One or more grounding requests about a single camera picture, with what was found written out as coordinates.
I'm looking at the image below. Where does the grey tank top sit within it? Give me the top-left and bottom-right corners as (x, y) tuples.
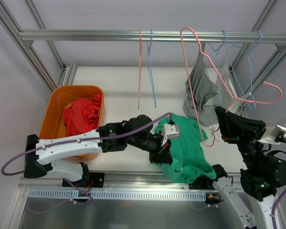
(184, 53), (219, 125)

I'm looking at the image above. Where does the orange plastic tub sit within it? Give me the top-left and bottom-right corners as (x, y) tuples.
(36, 85), (104, 162)

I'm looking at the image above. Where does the aluminium hanging rail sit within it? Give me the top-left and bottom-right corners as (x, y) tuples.
(19, 29), (286, 45)

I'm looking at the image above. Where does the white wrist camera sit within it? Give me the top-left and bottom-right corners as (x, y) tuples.
(160, 124), (180, 146)
(258, 118), (286, 145)

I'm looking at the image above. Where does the pink wire hanger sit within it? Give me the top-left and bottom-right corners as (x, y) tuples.
(180, 27), (283, 147)
(138, 29), (143, 109)

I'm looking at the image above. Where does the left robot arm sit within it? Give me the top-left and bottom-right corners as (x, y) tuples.
(24, 115), (180, 187)

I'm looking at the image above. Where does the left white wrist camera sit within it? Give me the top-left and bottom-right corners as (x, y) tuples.
(160, 124), (180, 146)

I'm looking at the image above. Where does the white slotted cable duct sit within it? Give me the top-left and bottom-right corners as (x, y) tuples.
(28, 188), (206, 202)

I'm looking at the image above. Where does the red tank top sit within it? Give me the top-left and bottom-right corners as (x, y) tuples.
(62, 94), (102, 136)

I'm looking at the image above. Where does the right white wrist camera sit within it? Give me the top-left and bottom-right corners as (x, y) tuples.
(258, 118), (286, 145)

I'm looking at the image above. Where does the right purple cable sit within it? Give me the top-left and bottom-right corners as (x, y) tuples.
(271, 139), (286, 229)

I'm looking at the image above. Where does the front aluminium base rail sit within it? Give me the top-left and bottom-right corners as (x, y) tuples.
(19, 170), (244, 191)

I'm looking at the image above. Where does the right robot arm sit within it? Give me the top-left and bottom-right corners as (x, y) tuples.
(203, 106), (286, 229)

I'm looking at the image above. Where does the white tank top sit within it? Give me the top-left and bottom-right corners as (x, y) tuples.
(208, 59), (240, 142)

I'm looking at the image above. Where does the green tank top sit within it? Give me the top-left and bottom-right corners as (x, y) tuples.
(156, 114), (216, 184)

